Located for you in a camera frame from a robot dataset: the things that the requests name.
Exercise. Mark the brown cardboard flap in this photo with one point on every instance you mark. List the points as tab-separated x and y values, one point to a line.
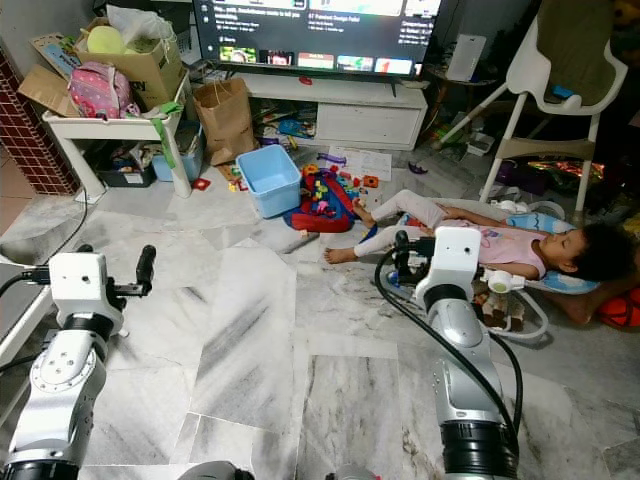
45	90

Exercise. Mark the white high chair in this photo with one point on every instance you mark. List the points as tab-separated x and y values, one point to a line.
530	70

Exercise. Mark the grey left robot leg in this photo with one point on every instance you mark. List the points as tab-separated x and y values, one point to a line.
218	472

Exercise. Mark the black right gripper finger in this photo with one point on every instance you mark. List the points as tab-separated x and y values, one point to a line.
401	242

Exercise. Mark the blue storage bin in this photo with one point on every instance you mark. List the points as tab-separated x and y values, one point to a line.
168	167

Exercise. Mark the white plastic bag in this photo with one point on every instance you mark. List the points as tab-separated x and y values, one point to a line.
140	25

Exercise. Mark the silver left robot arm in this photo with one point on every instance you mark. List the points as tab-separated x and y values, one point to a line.
60	385

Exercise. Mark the brown paper bag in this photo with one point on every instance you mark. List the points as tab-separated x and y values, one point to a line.
225	125

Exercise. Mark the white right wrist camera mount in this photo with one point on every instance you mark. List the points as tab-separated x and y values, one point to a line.
455	255

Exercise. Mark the small red toy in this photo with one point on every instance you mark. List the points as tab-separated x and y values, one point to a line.
201	184

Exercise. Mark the colourful picture box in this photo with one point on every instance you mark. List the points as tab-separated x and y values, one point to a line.
55	53

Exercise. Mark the child in pink clothes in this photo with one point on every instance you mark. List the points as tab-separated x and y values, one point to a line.
510	245

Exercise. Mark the white router box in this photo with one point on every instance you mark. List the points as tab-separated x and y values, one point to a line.
466	58

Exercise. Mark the black storage box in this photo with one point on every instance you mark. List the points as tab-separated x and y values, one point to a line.
128	177

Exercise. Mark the red round cushion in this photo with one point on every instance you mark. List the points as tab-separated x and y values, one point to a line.
622	310

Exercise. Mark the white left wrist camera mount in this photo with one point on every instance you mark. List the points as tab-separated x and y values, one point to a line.
78	282

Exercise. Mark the white television cabinet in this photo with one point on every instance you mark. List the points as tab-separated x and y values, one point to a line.
370	115

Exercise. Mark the open cardboard box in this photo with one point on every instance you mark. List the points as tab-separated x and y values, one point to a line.
155	72

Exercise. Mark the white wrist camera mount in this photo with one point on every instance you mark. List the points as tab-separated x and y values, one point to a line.
78	282
455	255

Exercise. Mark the white framed grey panel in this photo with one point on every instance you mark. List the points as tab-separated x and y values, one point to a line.
15	320

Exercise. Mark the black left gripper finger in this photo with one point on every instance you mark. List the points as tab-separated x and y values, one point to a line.
83	249
146	265

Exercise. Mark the green ball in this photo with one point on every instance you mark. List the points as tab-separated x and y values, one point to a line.
105	40

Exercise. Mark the red blue toy bag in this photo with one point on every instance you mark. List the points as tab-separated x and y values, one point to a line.
322	203

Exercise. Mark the white low table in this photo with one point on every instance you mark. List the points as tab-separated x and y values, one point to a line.
95	127

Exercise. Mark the blue white baby bouncer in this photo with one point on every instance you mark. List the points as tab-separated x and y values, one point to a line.
525	222

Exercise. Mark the pink backpack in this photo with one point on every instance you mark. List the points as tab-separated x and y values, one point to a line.
100	90

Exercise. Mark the blue plastic tub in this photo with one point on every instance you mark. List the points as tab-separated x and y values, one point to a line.
270	185

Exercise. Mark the white paper sheet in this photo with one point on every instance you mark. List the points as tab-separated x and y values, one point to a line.
360	163

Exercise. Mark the flat screen television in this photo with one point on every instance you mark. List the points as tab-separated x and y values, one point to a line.
320	30

